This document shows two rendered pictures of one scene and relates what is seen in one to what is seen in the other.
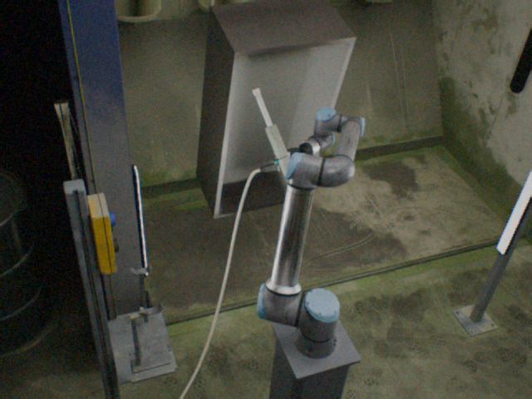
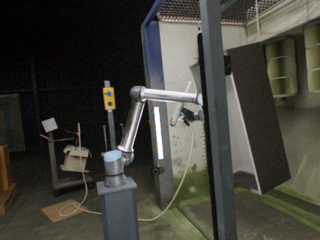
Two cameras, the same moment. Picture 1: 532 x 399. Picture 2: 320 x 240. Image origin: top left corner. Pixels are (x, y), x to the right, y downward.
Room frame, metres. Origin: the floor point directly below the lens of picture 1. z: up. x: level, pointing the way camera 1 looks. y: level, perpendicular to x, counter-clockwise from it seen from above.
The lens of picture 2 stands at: (2.21, -2.10, 1.22)
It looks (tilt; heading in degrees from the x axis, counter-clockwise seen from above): 3 degrees down; 95
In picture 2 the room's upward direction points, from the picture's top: 5 degrees counter-clockwise
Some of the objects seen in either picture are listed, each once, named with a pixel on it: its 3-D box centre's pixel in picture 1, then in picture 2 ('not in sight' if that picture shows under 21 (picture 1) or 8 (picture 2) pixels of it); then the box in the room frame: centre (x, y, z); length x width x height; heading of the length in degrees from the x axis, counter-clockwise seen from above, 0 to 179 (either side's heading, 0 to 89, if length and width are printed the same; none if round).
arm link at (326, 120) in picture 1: (326, 121); not in sight; (2.42, -0.26, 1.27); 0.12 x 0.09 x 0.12; 79
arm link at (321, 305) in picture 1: (317, 312); (114, 161); (1.61, -0.27, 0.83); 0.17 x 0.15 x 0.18; 79
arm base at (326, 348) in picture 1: (316, 333); (115, 178); (1.61, -0.28, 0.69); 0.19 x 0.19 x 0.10
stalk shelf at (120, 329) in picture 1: (140, 344); not in sight; (1.41, 0.45, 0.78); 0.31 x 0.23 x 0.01; 23
